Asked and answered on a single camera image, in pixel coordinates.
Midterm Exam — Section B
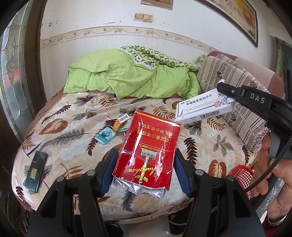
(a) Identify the white medicine box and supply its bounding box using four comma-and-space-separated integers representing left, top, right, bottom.
175, 88, 235, 125

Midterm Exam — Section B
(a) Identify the red cigarette carton wrapper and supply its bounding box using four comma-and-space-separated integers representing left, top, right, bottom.
113, 110, 181, 199

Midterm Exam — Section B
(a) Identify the teal cartoon tissue pack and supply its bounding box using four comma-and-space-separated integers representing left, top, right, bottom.
94, 127, 116, 145

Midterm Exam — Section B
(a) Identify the orange cardboard box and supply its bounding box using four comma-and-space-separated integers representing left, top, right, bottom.
112, 114, 130, 132

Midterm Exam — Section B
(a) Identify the person right hand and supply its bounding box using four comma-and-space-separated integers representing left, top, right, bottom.
251, 134, 291, 224

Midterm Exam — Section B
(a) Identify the striped floral cushion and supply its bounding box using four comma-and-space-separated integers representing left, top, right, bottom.
198, 51, 285, 153

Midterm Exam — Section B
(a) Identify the red plastic basket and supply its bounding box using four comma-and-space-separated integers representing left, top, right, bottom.
231, 165, 254, 190

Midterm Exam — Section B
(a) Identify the black smartphone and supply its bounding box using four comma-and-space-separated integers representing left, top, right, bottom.
24, 151, 48, 193

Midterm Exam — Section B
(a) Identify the leaf-pattern plush blanket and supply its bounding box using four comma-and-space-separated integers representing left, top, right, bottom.
11, 92, 256, 224

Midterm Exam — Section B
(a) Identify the stained glass door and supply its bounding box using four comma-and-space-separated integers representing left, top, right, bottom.
1, 1, 47, 141

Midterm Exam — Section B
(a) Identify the green duvet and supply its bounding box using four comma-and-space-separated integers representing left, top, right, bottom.
63, 45, 205, 100

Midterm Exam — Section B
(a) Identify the framed wall picture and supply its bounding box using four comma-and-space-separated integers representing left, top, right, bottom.
200, 0, 258, 48

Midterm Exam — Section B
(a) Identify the beige wall switch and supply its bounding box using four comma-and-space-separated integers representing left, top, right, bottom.
134, 13, 153, 23

